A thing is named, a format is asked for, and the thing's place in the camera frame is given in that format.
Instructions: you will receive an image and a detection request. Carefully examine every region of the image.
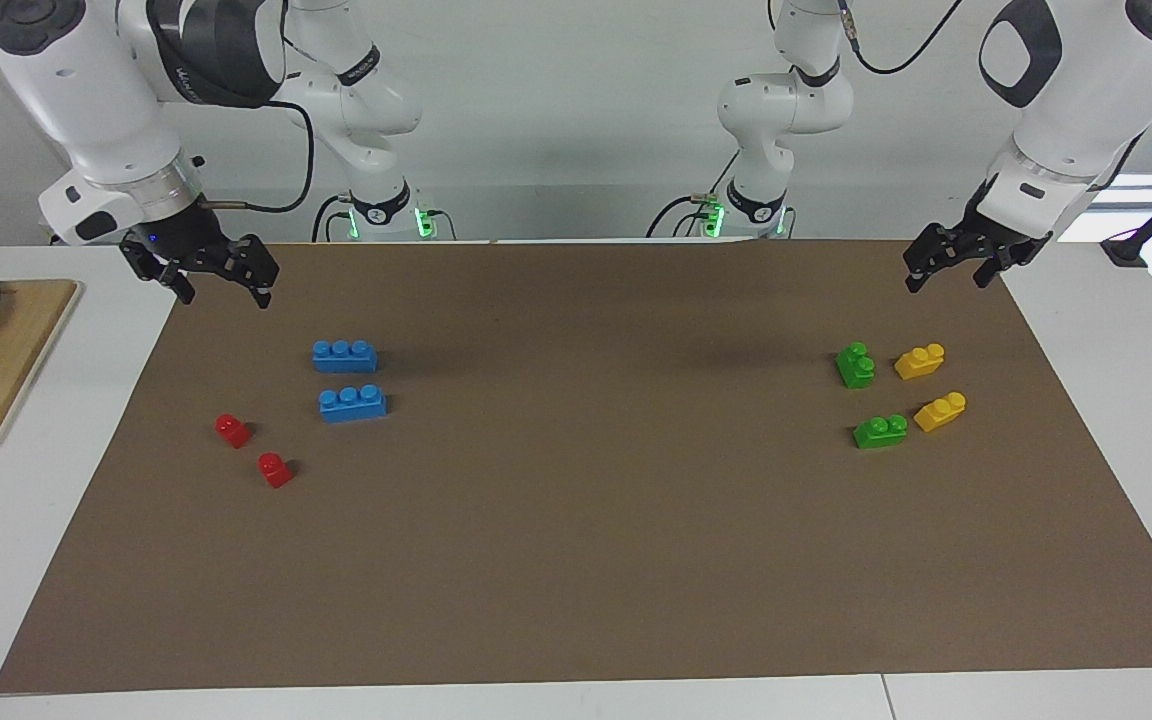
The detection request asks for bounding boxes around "yellow two-stud toy brick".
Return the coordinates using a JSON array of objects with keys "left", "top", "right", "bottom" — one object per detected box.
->
[
  {"left": 894, "top": 343, "right": 946, "bottom": 381},
  {"left": 913, "top": 391, "right": 968, "bottom": 433}
]

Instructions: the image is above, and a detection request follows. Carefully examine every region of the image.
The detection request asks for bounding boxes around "brown table mat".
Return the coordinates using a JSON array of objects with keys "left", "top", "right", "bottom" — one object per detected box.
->
[{"left": 0, "top": 240, "right": 1152, "bottom": 694}]

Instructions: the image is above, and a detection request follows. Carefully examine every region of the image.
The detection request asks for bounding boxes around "black base cable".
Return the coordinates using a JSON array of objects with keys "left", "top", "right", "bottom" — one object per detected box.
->
[
  {"left": 646, "top": 193, "right": 727, "bottom": 239},
  {"left": 311, "top": 193, "right": 355, "bottom": 244}
]

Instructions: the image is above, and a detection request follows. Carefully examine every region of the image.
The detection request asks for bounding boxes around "blue three-stud toy brick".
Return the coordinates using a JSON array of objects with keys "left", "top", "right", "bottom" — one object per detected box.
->
[
  {"left": 312, "top": 340, "right": 379, "bottom": 374},
  {"left": 319, "top": 385, "right": 388, "bottom": 424}
]

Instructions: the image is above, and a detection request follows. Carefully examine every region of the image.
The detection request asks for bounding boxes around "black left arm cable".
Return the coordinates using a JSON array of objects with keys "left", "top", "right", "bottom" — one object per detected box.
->
[{"left": 836, "top": 0, "right": 967, "bottom": 76}]

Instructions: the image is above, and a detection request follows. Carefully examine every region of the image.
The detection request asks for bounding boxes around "green two-stud toy brick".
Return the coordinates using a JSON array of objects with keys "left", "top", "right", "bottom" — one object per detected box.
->
[
  {"left": 853, "top": 414, "right": 909, "bottom": 450},
  {"left": 835, "top": 342, "right": 877, "bottom": 390}
]

